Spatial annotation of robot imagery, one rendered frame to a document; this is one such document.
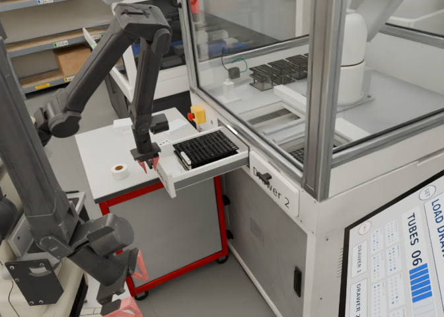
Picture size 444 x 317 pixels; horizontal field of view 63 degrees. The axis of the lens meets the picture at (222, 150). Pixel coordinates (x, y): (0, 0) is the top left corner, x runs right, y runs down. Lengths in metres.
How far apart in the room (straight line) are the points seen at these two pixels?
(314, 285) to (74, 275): 0.81
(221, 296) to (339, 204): 1.06
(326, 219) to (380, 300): 0.46
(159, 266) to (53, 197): 1.33
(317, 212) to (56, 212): 0.75
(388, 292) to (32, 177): 0.66
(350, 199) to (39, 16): 4.77
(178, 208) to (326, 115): 1.00
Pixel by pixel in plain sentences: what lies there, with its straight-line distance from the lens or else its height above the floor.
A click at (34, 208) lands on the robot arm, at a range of 0.69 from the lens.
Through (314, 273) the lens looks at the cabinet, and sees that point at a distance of 1.37.
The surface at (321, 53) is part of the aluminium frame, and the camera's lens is 0.92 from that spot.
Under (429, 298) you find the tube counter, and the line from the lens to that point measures 0.73.
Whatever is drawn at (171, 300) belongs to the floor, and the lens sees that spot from 2.09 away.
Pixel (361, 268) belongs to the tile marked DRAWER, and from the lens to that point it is 0.88.
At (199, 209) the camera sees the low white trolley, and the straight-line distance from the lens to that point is 1.81.
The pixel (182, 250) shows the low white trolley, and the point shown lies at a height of 0.26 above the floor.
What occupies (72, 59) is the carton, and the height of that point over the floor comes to 0.33.
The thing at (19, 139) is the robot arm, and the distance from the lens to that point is 0.62.
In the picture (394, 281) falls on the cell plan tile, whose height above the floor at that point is 1.07.
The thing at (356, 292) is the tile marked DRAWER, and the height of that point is 1.00.
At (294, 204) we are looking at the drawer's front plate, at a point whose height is 0.88.
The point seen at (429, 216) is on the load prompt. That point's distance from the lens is 0.84.
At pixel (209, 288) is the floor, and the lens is 2.10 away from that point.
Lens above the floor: 1.67
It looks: 32 degrees down
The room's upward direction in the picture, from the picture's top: 6 degrees counter-clockwise
